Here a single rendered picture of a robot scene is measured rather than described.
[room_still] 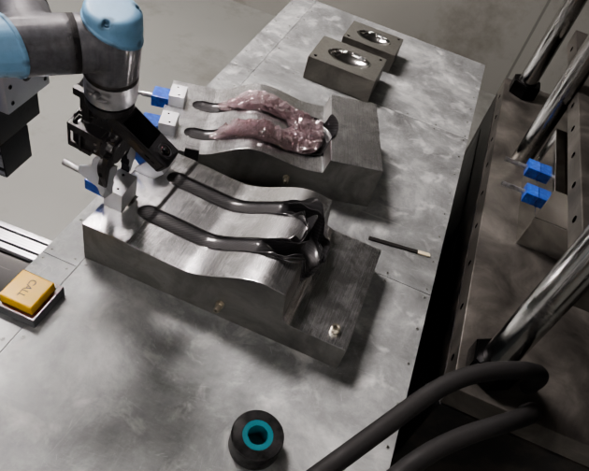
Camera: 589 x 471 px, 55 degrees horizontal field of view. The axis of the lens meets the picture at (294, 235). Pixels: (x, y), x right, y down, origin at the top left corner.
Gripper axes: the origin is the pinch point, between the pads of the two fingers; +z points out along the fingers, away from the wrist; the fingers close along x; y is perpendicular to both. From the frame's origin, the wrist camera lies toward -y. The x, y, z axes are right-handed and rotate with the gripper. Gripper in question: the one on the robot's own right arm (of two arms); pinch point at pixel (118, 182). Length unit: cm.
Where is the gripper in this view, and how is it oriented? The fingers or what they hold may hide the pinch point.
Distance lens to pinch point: 103.9
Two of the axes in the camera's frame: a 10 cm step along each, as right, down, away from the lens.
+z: -2.9, 5.2, 8.1
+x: -3.7, 7.2, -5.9
